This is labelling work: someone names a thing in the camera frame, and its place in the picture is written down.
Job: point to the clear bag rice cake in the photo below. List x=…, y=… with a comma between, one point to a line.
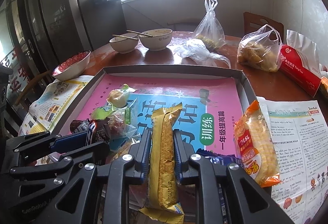
x=125, y=148

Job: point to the green wrapped pastry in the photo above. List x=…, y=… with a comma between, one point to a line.
x=112, y=111

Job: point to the plastic bag of buns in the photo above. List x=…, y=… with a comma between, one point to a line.
x=261, y=49

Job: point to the white bowl left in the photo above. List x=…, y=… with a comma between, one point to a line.
x=122, y=45

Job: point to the wooden chopstick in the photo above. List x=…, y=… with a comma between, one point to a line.
x=140, y=33
x=125, y=37

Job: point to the clear wrapped red pastry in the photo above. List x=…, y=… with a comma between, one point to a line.
x=119, y=125

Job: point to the yellow cake snack packet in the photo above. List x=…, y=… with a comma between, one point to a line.
x=163, y=198

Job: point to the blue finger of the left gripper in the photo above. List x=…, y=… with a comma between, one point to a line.
x=94, y=153
x=63, y=144

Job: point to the small clear wrapped bun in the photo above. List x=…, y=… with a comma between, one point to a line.
x=118, y=97

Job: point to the red white patterned bowl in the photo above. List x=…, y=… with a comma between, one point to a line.
x=72, y=67

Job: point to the orange cracker packet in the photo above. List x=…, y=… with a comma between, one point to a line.
x=255, y=148

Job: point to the dark refrigerator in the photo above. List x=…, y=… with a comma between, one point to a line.
x=58, y=29

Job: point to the brown chocolate bar wrapper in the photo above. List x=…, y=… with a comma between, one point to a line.
x=96, y=130

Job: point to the colourful newspaper left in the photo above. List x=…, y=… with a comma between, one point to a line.
x=45, y=113

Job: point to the white newspaper right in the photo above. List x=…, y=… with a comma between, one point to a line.
x=299, y=134

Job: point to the orange cap medicine bottle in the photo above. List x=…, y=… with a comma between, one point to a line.
x=324, y=86

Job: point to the crumpled empty plastic bag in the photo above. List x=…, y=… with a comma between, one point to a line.
x=196, y=50

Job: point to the wooden chair back right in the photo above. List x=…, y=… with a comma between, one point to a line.
x=252, y=22

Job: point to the tall knotted plastic bag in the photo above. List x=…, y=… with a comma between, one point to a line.
x=210, y=31

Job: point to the wooden chopstick front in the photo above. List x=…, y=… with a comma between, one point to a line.
x=125, y=37

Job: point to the red tissue pack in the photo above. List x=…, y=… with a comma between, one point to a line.
x=300, y=61

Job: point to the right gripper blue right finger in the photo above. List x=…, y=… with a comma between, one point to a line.
x=182, y=152

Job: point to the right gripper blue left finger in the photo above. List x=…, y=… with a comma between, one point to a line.
x=142, y=159

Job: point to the white bowl right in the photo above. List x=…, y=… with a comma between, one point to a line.
x=156, y=40

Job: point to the blue snack packet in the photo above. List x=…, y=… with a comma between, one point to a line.
x=222, y=160

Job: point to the grey cardboard tray box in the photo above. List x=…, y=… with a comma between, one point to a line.
x=212, y=99

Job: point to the wooden chopstick back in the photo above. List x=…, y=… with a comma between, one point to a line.
x=140, y=33

